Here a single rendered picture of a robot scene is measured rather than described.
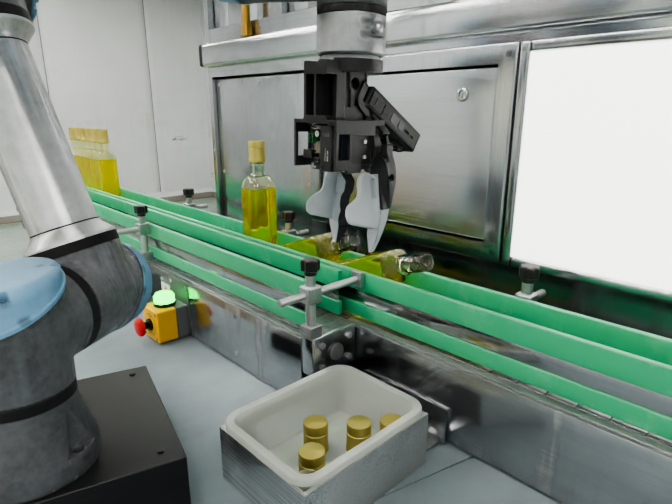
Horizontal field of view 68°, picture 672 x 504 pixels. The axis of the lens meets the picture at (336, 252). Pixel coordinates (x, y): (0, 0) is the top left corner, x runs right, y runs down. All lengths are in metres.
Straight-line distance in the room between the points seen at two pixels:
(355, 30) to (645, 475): 0.56
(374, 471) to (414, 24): 0.71
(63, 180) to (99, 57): 6.25
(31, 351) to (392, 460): 0.44
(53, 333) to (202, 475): 0.28
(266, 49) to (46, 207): 0.71
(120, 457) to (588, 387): 0.56
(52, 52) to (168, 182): 1.99
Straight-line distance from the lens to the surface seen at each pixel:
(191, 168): 7.41
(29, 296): 0.60
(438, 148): 0.91
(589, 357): 0.66
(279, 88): 1.27
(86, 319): 0.66
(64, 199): 0.72
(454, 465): 0.77
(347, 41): 0.55
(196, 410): 0.89
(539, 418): 0.70
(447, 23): 0.92
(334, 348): 0.81
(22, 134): 0.73
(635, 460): 0.67
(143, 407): 0.78
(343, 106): 0.55
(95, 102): 6.89
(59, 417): 0.65
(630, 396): 0.67
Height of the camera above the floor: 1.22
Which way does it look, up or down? 16 degrees down
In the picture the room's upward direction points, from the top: straight up
